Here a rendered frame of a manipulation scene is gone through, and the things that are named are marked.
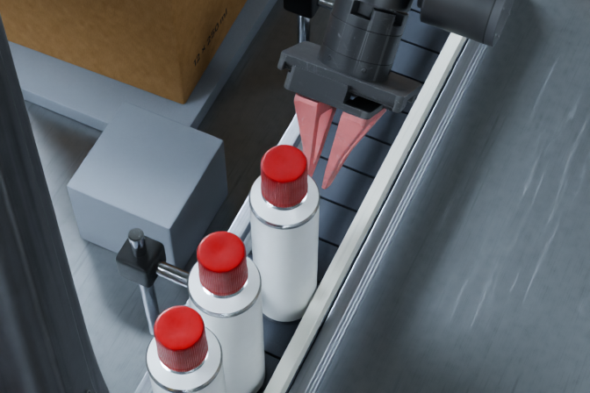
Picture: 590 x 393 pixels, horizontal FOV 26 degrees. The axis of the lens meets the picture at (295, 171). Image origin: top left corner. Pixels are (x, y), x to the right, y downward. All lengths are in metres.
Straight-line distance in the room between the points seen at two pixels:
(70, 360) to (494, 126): 0.76
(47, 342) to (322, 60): 0.51
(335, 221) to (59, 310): 0.60
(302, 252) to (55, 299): 0.45
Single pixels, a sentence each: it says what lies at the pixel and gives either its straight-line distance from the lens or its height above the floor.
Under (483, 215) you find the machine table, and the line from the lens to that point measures 1.18.
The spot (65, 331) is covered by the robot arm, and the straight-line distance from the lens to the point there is 0.53.
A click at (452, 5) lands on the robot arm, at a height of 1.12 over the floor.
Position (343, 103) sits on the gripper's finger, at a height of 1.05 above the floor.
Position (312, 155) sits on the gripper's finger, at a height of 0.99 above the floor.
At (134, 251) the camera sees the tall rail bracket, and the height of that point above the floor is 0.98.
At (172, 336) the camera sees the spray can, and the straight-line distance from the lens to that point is 0.83.
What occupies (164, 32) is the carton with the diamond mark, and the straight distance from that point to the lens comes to 1.13.
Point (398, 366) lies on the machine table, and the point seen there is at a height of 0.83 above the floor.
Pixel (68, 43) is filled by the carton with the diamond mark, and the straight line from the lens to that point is 1.23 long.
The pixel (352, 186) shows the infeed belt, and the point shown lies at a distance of 1.12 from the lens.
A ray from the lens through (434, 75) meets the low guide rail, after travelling 1.15.
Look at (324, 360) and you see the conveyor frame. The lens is 1.06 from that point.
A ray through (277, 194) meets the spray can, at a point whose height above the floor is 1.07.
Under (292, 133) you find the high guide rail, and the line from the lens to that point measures 1.05.
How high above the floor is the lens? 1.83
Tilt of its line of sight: 57 degrees down
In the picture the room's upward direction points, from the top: straight up
